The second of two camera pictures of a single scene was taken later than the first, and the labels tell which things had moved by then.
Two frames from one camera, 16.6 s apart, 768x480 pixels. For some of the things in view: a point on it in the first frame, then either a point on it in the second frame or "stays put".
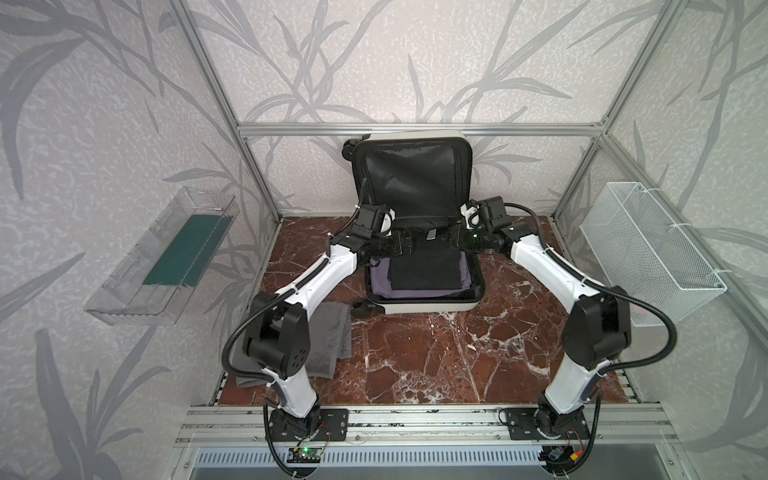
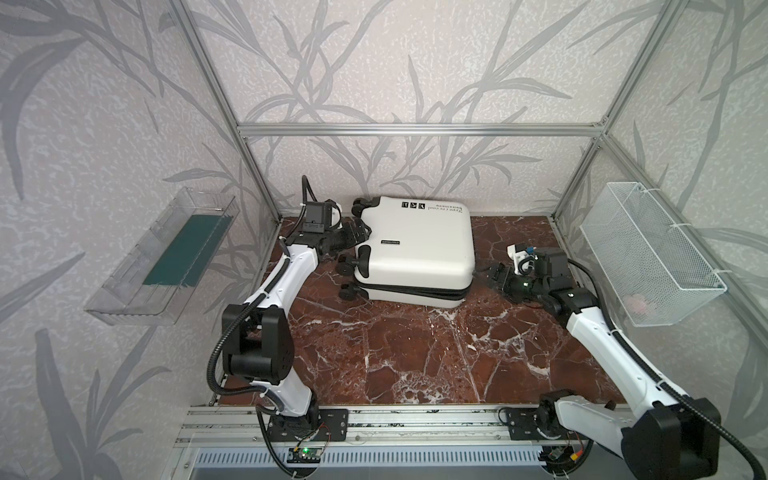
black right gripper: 455,239 -> 510,282
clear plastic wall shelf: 156,278 stays put
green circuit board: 304,455 stays put
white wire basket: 638,249 stays put
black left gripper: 395,243 -> 346,238
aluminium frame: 481,128 stays put
